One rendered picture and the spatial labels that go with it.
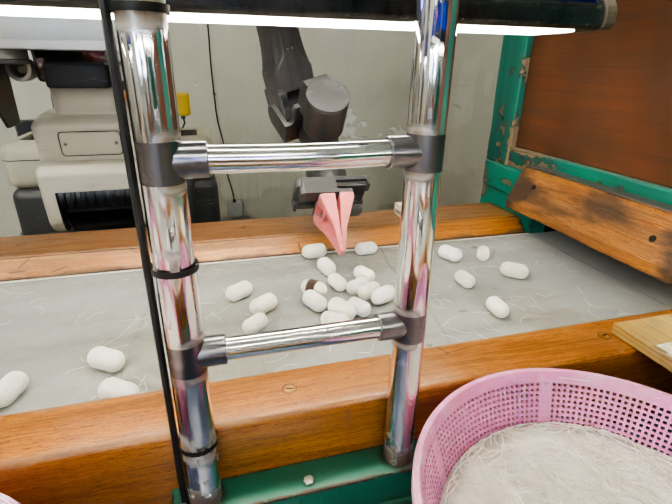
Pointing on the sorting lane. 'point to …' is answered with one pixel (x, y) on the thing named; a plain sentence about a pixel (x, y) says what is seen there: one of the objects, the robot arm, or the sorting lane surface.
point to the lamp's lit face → (271, 21)
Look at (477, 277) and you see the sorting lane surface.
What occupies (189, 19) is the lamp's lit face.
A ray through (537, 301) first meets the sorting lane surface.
